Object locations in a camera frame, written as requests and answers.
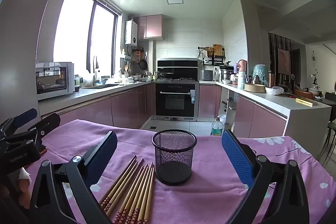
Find round beige basin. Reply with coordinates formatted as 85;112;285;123
244;83;266;93

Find pile of wooden chopsticks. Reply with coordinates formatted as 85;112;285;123
99;155;156;224

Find black range hood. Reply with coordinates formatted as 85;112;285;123
157;58;198;80

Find person's left hand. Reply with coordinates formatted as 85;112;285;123
0;168;32;203

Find framed wall picture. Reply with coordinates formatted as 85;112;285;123
277;48;290;75

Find stainless steel pot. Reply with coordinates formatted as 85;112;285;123
220;69;234;81

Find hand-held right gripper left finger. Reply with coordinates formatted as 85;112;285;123
28;131;118;224

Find black mesh pen holder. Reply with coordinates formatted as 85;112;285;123
152;130;197;186

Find kitchen window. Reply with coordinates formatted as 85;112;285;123
54;0;118;83

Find white water heater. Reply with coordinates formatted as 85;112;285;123
125;20;138;45

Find gas cooktop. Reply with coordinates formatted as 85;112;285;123
157;77;198;82

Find white microwave oven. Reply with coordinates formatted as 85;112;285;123
36;62;75;101

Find pink kitchen base cabinet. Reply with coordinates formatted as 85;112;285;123
42;82;155;130
198;84;288;139

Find kitchen faucet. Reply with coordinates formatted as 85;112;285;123
92;55;100;86

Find pink upper wall cabinet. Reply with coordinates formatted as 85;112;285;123
134;14;164;40

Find hanging frying pan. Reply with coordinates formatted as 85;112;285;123
139;52;148;70

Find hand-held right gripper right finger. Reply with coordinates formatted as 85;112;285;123
221;130;311;224

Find pink floral tablecloth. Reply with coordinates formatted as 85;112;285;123
25;119;336;224

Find white plastic bag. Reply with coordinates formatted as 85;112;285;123
265;86;284;96

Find kitchen sink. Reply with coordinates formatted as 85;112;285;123
83;84;117;90

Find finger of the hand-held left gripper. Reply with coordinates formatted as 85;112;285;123
0;113;61;155
0;108;38;136

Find cooking oil bottle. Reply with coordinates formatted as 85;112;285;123
210;117;224;136

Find black built-in oven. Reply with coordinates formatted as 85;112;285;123
155;82;196;117

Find black wall rack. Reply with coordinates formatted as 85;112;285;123
198;46;226;65

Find flat golden box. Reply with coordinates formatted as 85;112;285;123
295;97;319;107

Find teal plastic covered appliance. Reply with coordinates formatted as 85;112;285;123
252;64;271;86

